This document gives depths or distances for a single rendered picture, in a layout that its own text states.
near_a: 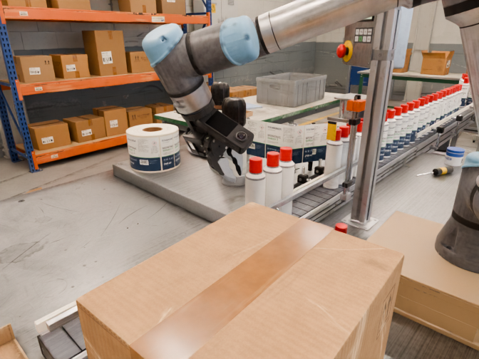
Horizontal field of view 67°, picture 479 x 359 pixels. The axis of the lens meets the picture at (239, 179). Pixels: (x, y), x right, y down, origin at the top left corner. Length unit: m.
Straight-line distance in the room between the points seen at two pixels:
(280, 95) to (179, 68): 2.51
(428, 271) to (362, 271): 0.41
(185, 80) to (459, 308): 0.65
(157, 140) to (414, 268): 0.95
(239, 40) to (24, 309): 0.70
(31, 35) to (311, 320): 5.00
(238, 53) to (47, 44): 4.70
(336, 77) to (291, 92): 6.52
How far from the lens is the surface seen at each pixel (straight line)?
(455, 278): 0.85
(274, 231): 0.50
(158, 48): 0.65
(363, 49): 1.09
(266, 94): 3.21
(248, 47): 0.62
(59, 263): 1.05
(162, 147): 1.38
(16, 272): 1.06
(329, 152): 1.22
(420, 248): 0.91
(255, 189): 0.90
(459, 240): 0.88
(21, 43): 5.15
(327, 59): 9.67
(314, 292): 0.40
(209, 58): 0.64
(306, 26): 0.73
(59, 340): 0.75
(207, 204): 1.12
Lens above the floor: 1.37
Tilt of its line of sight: 22 degrees down
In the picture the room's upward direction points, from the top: straight up
